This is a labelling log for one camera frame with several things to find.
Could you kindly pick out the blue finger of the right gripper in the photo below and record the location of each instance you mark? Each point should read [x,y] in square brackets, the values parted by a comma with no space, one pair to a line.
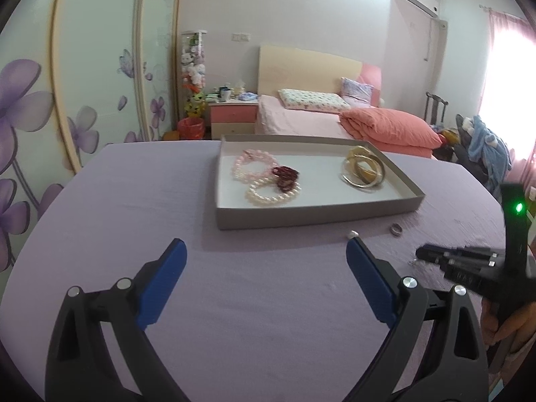
[458,262]
[433,252]

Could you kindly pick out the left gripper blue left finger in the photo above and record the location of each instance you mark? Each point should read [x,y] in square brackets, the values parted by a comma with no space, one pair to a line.
[79,366]

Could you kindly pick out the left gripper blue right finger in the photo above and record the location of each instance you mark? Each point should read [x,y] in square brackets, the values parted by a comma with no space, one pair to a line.
[433,350]

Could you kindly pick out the person's right hand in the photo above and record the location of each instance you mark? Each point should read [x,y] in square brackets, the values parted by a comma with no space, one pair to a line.
[521,324]

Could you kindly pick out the pearl pendant with gold loop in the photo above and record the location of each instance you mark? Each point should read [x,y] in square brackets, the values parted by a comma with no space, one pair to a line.
[353,234]

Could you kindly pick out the yellow wrist watch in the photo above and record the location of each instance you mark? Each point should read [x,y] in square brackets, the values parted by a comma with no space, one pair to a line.
[366,167]

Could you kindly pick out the blue clothes pile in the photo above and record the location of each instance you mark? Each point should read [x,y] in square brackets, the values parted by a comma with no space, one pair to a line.
[488,148]

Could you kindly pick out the folded coral duvet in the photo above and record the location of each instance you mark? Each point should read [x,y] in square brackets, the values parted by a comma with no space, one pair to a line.
[391,130]

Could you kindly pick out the dark wooden chair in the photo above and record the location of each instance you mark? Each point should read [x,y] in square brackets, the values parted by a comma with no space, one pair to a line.
[435,109]

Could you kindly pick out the pink window curtain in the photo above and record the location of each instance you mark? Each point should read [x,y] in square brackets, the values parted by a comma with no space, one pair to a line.
[508,94]

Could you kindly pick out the purple textured table cloth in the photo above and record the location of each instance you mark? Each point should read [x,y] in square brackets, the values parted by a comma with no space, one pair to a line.
[258,315]

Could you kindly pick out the purple patterned pillow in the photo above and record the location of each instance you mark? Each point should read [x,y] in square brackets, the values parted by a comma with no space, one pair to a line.
[361,92]

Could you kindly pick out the grey cardboard tray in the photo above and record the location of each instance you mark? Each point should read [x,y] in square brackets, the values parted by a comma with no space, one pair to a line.
[327,190]

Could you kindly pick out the white floral pillow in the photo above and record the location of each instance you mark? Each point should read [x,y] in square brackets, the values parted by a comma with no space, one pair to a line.
[323,102]

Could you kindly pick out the bed with pink sheet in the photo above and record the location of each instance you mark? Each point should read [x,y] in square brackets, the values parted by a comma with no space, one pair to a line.
[274,119]

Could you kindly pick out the pink bedside table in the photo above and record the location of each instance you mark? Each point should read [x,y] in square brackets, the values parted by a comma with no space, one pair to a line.
[233,117]

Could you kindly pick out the beige and pink headboard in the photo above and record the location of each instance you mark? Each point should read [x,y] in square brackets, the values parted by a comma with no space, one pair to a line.
[287,67]

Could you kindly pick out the red waste bin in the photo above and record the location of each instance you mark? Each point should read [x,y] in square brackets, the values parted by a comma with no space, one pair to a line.
[191,128]

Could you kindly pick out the wardrobe with purple flowers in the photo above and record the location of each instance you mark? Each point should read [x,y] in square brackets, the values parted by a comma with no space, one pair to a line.
[76,76]

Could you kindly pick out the clear tube of plush toys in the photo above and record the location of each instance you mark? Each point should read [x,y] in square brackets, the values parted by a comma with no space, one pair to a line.
[193,71]

